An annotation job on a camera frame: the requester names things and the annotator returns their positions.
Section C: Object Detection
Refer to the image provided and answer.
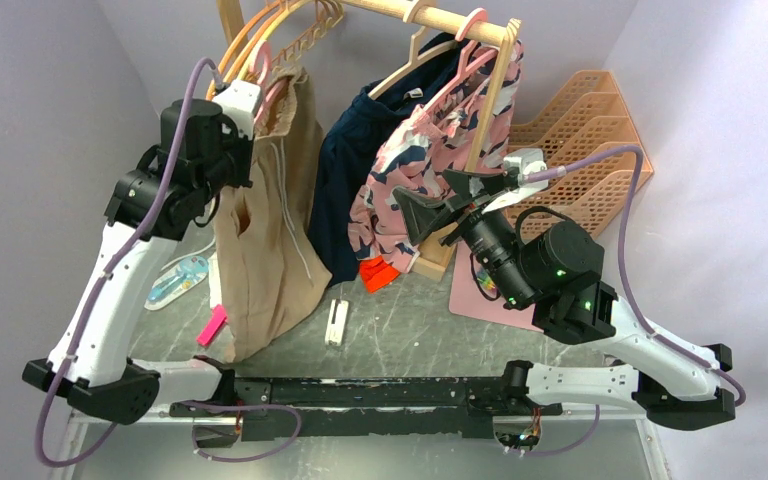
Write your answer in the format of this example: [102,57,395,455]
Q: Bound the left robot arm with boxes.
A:
[22,99,260,425]

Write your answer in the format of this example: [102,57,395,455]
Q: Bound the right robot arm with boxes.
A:
[393,170,736,431]

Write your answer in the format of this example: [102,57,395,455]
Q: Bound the beige drawstring shorts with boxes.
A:
[213,66,332,363]

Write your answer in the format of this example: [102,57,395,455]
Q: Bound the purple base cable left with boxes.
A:
[178,400,304,464]

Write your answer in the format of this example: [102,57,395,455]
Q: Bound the white clothes clip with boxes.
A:
[324,299,350,347]

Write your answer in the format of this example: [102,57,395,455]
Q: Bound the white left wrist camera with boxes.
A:
[212,80,263,140]

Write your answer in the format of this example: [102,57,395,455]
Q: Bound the pink clipboard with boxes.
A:
[449,242,541,332]

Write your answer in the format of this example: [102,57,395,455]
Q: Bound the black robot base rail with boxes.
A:
[168,357,564,443]

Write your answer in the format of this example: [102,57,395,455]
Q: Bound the peach notched hanger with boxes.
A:
[261,0,345,69]

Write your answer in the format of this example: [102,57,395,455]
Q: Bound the blue toothbrush blister pack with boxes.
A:
[144,256,209,311]

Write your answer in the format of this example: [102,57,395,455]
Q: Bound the orange hanger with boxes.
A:
[217,1,291,80]

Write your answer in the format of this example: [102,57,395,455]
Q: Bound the pink clothes clip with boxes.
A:
[196,304,227,348]

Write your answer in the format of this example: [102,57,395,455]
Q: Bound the cream hanger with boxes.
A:
[368,26,459,100]

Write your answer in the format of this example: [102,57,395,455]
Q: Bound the navy blue hanging garment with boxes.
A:
[307,33,467,287]

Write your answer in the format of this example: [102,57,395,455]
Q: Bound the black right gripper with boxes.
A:
[394,167,537,308]

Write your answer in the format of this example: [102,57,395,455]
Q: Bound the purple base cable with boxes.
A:
[523,404,603,458]
[178,400,304,464]

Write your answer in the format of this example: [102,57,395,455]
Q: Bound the wooden clothes rack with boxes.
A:
[216,0,523,283]

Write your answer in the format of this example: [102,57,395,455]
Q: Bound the yellow hanger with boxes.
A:
[224,0,314,80]

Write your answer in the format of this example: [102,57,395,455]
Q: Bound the pink shark print garment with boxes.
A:
[347,42,524,273]

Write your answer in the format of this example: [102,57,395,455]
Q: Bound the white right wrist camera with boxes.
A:
[482,147,549,213]

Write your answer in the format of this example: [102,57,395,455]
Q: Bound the pink notched hanger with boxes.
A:
[247,40,288,126]

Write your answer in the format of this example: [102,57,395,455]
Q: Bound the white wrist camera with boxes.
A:
[482,147,549,213]
[212,80,263,140]

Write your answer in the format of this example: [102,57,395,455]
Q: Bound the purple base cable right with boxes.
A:
[523,404,603,458]

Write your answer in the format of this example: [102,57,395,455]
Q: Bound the orange mesh garment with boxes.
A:
[359,257,401,294]

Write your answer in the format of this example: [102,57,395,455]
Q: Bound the pink hanger with garment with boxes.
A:
[423,8,496,115]

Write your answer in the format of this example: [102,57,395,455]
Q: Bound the peach mesh file organizer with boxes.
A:
[503,70,642,237]

